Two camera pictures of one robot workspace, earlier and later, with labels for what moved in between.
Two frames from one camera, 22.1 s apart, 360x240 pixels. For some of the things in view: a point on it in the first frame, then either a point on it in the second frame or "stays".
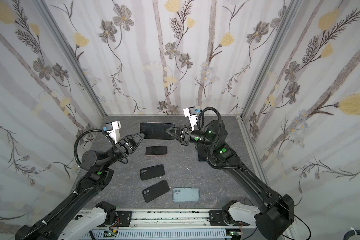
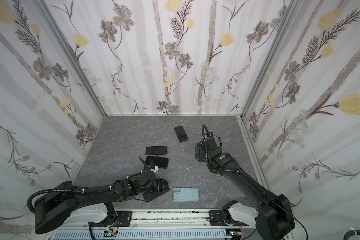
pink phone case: [156, 150] stays
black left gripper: [122, 149] -> [160, 184]
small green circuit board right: [238, 233] stays
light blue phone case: [186, 194] stays
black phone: [156, 130] -> [160, 162]
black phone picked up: [156, 150] stays
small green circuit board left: [108, 234] stays
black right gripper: [185, 135] -> [202, 151]
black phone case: [155, 190] stays
